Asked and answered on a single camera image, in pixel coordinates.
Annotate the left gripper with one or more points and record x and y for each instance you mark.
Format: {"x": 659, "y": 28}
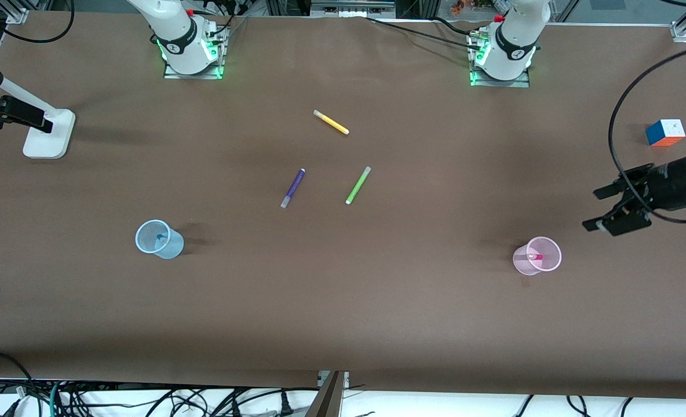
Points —
{"x": 669, "y": 186}

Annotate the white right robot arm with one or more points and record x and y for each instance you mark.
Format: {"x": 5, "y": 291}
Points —
{"x": 175, "y": 29}

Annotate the brown paper table cover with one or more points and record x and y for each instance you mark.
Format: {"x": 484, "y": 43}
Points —
{"x": 343, "y": 313}

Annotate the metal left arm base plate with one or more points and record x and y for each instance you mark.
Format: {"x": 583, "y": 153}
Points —
{"x": 525, "y": 82}

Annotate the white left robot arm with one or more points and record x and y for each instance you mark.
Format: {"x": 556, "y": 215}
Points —
{"x": 511, "y": 40}

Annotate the pink marker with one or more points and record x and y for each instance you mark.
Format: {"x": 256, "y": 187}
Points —
{"x": 534, "y": 255}

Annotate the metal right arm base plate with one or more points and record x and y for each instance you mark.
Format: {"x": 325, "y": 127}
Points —
{"x": 218, "y": 58}

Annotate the white stand with pole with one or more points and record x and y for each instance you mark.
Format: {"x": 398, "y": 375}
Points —
{"x": 48, "y": 134}

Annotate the pink plastic cup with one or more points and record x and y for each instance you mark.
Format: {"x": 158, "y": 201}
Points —
{"x": 522, "y": 263}

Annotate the blue plastic cup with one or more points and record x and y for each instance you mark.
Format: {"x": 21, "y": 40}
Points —
{"x": 166, "y": 246}

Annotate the multicoloured puzzle cube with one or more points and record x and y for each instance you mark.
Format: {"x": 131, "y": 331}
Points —
{"x": 665, "y": 133}

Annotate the yellow marker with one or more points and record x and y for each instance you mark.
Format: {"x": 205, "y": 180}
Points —
{"x": 331, "y": 122}

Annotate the grey table leg beam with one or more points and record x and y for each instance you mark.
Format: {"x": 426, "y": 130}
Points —
{"x": 328, "y": 397}

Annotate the purple marker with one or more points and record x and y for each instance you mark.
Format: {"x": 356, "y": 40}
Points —
{"x": 293, "y": 187}

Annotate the black power plug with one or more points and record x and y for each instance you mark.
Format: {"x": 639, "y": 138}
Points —
{"x": 286, "y": 405}

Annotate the green marker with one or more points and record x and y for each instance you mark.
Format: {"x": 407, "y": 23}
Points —
{"x": 358, "y": 185}

